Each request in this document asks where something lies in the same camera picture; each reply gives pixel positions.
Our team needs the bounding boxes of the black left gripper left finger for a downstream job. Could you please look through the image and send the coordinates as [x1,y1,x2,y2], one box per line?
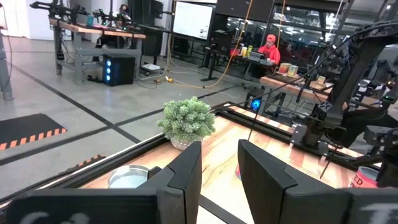
[4,141,203,224]

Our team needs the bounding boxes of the wooden top grey workbench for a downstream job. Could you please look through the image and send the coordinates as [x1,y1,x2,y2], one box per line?
[49,17,147,85]

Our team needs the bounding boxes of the black computer blue fan light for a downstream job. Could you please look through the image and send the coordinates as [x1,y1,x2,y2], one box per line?
[245,90,265,114]

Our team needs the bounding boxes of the grey metal post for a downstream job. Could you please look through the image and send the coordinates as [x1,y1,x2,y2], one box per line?
[0,26,15,101]

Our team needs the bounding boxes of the black computer tower blue lights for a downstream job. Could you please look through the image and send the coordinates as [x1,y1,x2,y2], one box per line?
[102,53,137,87]

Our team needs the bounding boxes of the person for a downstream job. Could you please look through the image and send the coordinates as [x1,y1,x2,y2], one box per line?
[257,33,282,78]

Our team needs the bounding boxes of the olive green can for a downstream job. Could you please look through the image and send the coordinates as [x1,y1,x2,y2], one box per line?
[107,164,150,190]

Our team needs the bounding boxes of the white box on dolly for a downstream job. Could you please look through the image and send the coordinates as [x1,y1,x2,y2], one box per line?
[140,63,162,77]

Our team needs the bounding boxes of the background wooden table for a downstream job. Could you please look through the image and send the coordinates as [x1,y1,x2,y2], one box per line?
[259,74,380,108]

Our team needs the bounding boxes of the black mat orange hazard stripes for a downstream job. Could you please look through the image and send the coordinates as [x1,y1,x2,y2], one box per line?
[0,113,68,152]
[57,154,107,177]

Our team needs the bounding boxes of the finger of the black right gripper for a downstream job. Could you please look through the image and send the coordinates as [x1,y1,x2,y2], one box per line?
[376,146,398,189]

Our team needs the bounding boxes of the black desk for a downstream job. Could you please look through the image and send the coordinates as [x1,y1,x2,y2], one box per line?
[200,46,274,82]

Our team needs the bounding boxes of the grey laptop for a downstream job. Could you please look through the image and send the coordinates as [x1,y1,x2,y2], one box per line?
[248,51,266,63]

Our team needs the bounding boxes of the white display screen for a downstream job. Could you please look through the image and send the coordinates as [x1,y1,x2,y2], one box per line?
[172,1,215,41]

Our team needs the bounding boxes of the pale succulent plant white pot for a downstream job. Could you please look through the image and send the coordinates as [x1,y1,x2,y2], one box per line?
[156,95,216,151]

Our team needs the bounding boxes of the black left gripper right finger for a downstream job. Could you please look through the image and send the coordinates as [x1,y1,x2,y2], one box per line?
[237,139,398,224]

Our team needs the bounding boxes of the hanging orange cable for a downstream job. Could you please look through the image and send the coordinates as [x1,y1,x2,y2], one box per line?
[169,0,254,90]

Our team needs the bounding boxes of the red and orange fruit can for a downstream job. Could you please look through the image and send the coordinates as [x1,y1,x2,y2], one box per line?
[348,166,381,189]

